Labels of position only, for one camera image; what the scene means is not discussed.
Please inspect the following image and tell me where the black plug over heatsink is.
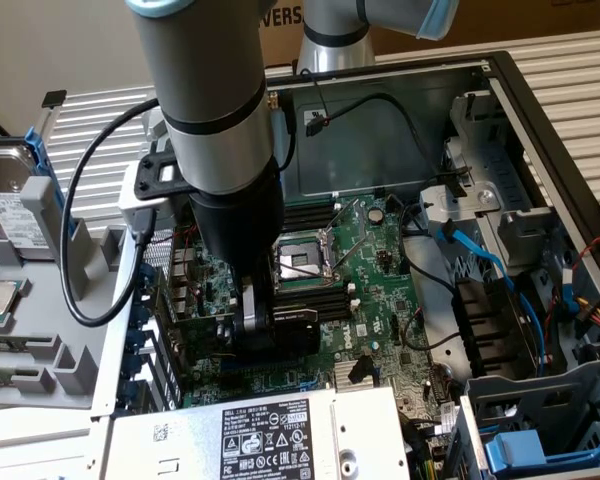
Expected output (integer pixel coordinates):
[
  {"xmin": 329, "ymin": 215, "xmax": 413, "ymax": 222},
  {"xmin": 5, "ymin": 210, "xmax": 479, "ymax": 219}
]
[{"xmin": 347, "ymin": 352, "xmax": 376, "ymax": 387}]

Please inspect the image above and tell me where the silver hard disk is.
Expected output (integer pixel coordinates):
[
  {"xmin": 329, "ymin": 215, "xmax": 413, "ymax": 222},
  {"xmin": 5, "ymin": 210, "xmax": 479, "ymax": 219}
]
[{"xmin": 0, "ymin": 144, "xmax": 56, "ymax": 262}]

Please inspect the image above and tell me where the black power wire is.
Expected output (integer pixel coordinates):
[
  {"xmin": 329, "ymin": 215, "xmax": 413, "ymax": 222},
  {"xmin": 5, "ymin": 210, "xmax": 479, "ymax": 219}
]
[{"xmin": 397, "ymin": 192, "xmax": 461, "ymax": 296}]

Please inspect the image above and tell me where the silver chipset heatsink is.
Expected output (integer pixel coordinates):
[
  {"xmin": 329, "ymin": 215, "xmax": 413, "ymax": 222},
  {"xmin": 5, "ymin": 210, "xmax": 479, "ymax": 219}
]
[{"xmin": 334, "ymin": 359, "xmax": 381, "ymax": 389}]

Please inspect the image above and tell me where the green graphics card black fan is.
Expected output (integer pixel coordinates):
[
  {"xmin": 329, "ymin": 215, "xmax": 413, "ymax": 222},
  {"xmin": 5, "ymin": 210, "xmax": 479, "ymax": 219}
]
[{"xmin": 167, "ymin": 304, "xmax": 322, "ymax": 360}]

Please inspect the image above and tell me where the black cable gold plug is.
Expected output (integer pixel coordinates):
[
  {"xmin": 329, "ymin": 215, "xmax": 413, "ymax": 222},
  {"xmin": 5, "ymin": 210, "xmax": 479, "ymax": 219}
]
[{"xmin": 267, "ymin": 89, "xmax": 298, "ymax": 172}]

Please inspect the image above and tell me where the black plastic air shroud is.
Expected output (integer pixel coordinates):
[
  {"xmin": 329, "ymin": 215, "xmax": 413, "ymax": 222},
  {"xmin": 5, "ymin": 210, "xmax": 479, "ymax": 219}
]
[{"xmin": 452, "ymin": 278, "xmax": 539, "ymax": 379}]

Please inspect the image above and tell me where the printed cardboard box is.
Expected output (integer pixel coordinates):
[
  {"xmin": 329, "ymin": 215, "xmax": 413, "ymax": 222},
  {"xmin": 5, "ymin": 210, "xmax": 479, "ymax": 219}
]
[{"xmin": 257, "ymin": 0, "xmax": 306, "ymax": 69}]

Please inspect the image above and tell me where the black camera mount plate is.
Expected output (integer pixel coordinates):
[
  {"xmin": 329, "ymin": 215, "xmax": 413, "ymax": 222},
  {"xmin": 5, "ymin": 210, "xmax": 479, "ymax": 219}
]
[{"xmin": 135, "ymin": 149, "xmax": 201, "ymax": 200}]

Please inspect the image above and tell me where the thin red black wire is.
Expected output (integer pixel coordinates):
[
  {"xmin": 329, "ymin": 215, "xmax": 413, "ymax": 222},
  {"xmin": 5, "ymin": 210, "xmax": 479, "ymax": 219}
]
[{"xmin": 172, "ymin": 223, "xmax": 205, "ymax": 304}]

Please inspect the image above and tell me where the green RAM stick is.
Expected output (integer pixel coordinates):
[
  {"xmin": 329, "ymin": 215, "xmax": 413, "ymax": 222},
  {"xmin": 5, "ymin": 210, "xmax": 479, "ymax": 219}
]
[
  {"xmin": 0, "ymin": 367, "xmax": 41, "ymax": 390},
  {"xmin": 0, "ymin": 338, "xmax": 54, "ymax": 352}
]

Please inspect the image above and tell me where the black RAM slot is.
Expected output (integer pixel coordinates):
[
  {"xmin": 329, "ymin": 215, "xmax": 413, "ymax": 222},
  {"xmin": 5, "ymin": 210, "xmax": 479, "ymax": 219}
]
[
  {"xmin": 274, "ymin": 284, "xmax": 357, "ymax": 309},
  {"xmin": 284, "ymin": 197, "xmax": 342, "ymax": 212},
  {"xmin": 319, "ymin": 301, "xmax": 356, "ymax": 321},
  {"xmin": 280, "ymin": 218, "xmax": 335, "ymax": 235},
  {"xmin": 274, "ymin": 293, "xmax": 361, "ymax": 316},
  {"xmin": 282, "ymin": 211, "xmax": 337, "ymax": 228},
  {"xmin": 320, "ymin": 308, "xmax": 355, "ymax": 326},
  {"xmin": 283, "ymin": 204, "xmax": 339, "ymax": 220}
]

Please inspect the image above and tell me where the thin black motherboard wire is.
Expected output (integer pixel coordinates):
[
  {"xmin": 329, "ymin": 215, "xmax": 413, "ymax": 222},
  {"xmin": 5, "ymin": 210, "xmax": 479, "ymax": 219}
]
[{"xmin": 402, "ymin": 307, "xmax": 466, "ymax": 351}]

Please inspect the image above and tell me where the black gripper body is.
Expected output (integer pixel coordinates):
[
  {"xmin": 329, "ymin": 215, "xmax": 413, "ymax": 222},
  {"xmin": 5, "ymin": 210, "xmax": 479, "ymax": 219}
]
[{"xmin": 186, "ymin": 159, "xmax": 286, "ymax": 277}]

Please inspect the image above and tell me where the silver power supply unit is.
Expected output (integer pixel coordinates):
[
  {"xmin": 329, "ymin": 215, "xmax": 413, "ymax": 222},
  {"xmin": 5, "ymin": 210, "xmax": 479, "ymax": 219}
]
[{"xmin": 97, "ymin": 387, "xmax": 411, "ymax": 480}]

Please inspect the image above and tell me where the green Dell motherboard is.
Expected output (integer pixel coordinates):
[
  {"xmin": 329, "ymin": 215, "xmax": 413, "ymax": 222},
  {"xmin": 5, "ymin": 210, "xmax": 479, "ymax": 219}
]
[{"xmin": 167, "ymin": 192, "xmax": 456, "ymax": 431}]

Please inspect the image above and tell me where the silver metal drive bracket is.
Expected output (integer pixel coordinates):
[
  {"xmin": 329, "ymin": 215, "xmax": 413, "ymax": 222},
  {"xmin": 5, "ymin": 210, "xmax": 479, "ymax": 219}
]
[{"xmin": 418, "ymin": 184, "xmax": 499, "ymax": 236}]

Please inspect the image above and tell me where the thin metal locking lever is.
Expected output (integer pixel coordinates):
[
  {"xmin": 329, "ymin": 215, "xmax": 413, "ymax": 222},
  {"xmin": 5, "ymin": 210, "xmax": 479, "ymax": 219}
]
[{"xmin": 329, "ymin": 227, "xmax": 379, "ymax": 274}]

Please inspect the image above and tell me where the twisted red black wire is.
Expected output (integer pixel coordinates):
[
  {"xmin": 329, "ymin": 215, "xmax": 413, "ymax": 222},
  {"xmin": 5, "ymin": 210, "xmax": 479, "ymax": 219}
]
[{"xmin": 569, "ymin": 224, "xmax": 600, "ymax": 271}]

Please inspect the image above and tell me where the metal socket cover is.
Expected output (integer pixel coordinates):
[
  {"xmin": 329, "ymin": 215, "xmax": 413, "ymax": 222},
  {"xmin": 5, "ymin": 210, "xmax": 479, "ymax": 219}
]
[{"xmin": 327, "ymin": 197, "xmax": 369, "ymax": 244}]

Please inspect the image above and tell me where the CPU socket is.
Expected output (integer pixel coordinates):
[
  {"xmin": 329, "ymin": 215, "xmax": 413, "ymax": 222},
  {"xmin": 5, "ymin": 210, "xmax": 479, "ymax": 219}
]
[{"xmin": 274, "ymin": 227, "xmax": 344, "ymax": 296}]

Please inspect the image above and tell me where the open grey PC case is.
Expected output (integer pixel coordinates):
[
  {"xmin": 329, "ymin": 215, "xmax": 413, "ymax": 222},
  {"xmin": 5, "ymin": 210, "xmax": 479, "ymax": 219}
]
[{"xmin": 89, "ymin": 49, "xmax": 600, "ymax": 480}]

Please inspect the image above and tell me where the plain brown cardboard box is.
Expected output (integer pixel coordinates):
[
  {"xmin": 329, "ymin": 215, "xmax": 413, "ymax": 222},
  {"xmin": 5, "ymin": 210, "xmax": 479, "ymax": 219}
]
[{"xmin": 369, "ymin": 0, "xmax": 600, "ymax": 56}]

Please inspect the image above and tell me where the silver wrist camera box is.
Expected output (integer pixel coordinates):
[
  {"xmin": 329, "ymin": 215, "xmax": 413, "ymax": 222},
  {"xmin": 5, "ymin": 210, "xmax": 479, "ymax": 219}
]
[{"xmin": 118, "ymin": 159, "xmax": 191, "ymax": 236}]

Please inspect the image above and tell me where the thick black USB cable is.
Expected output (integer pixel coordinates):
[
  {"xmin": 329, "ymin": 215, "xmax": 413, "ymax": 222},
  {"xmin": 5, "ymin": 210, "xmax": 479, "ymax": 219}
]
[{"xmin": 59, "ymin": 97, "xmax": 162, "ymax": 327}]

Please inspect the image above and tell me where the grey metal disk bay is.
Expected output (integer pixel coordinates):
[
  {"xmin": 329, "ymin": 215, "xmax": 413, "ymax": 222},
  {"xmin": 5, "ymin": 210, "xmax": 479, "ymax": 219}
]
[{"xmin": 442, "ymin": 92, "xmax": 564, "ymax": 271}]

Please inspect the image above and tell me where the blue plastic bay handle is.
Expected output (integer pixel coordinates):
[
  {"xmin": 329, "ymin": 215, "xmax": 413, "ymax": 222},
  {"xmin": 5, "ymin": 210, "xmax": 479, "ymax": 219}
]
[{"xmin": 484, "ymin": 428, "xmax": 600, "ymax": 471}]

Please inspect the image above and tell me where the grey plastic parts rack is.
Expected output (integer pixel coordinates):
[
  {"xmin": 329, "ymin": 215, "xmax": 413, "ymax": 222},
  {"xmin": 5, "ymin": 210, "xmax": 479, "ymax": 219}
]
[{"xmin": 0, "ymin": 174, "xmax": 131, "ymax": 414}]

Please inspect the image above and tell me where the blue grey plastic disk bay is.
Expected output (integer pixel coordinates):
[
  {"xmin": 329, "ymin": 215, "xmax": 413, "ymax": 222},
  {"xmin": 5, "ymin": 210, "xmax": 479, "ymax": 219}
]
[{"xmin": 459, "ymin": 359, "xmax": 600, "ymax": 480}]

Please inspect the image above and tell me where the light blue SATA wire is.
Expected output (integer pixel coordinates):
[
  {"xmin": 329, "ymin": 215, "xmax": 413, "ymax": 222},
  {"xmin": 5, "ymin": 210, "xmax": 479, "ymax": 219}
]
[{"xmin": 559, "ymin": 267, "xmax": 586, "ymax": 329}]

